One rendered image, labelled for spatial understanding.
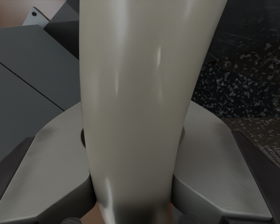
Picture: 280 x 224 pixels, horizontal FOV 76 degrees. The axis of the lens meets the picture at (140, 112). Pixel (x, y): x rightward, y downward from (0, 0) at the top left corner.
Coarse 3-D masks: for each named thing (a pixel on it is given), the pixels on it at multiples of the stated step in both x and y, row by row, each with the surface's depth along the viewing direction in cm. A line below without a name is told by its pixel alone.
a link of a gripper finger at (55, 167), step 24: (72, 120) 9; (48, 144) 8; (72, 144) 7; (24, 168) 6; (48, 168) 6; (72, 168) 6; (24, 192) 6; (48, 192) 6; (72, 192) 6; (0, 216) 5; (24, 216) 5; (48, 216) 5; (72, 216) 6
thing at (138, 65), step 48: (96, 0) 3; (144, 0) 3; (192, 0) 3; (96, 48) 3; (144, 48) 3; (192, 48) 3; (96, 96) 4; (144, 96) 4; (96, 144) 4; (144, 144) 4; (96, 192) 6; (144, 192) 5
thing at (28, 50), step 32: (0, 32) 64; (32, 32) 80; (0, 64) 55; (32, 64) 66; (64, 64) 82; (0, 96) 48; (32, 96) 56; (64, 96) 68; (0, 128) 43; (32, 128) 49; (0, 160) 39
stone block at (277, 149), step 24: (240, 0) 55; (264, 0) 42; (240, 24) 41; (264, 24) 33; (216, 48) 40; (240, 48) 32; (264, 48) 28; (216, 72) 36; (240, 72) 32; (264, 72) 28; (192, 96) 42; (216, 96) 36; (240, 96) 32; (264, 96) 29; (240, 120) 33; (264, 120) 29; (264, 144) 34
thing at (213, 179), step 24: (192, 120) 9; (216, 120) 9; (192, 144) 7; (216, 144) 7; (192, 168) 6; (216, 168) 6; (240, 168) 6; (192, 192) 6; (216, 192) 5; (240, 192) 5; (216, 216) 5; (240, 216) 5; (264, 216) 5
